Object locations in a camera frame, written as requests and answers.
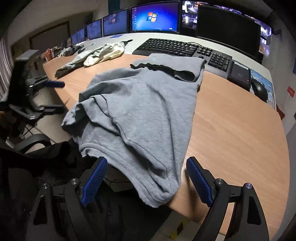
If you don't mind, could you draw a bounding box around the black card reader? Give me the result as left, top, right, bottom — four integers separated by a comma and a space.
227, 61, 252, 91

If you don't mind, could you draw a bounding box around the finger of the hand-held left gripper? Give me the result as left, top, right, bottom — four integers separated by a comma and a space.
14, 104, 66, 120
29, 77, 66, 93

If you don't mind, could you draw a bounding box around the striped curtain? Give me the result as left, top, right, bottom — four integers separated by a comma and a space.
0, 37, 15, 99

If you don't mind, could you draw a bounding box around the person's black clothing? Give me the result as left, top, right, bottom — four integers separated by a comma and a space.
0, 141, 171, 241

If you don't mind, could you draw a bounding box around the large dark monitor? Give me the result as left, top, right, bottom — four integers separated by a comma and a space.
195, 5, 262, 61

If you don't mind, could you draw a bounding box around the printed mouse pad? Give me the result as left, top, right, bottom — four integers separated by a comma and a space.
250, 70, 277, 109

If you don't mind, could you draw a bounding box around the dark framed wall panel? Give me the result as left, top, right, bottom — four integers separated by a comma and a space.
29, 21, 70, 50

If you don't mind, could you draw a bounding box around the monitor with blue desktop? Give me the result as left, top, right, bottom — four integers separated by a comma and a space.
130, 1, 181, 35

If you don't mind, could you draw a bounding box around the red box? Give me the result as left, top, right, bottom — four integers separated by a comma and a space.
276, 104, 287, 120

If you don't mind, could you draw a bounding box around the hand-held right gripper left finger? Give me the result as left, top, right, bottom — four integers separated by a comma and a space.
25, 156, 109, 241

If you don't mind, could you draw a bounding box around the black computer mouse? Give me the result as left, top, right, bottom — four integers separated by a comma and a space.
251, 79, 269, 102

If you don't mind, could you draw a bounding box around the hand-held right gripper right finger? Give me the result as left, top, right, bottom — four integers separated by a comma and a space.
186, 157, 270, 241

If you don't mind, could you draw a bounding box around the black office chair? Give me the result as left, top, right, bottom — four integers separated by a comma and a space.
14, 134, 52, 155

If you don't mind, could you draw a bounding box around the cream and grey garment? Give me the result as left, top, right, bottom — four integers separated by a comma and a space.
54, 41, 126, 78

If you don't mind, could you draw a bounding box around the grey t-shirt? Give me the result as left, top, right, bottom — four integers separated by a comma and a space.
60, 53, 207, 208

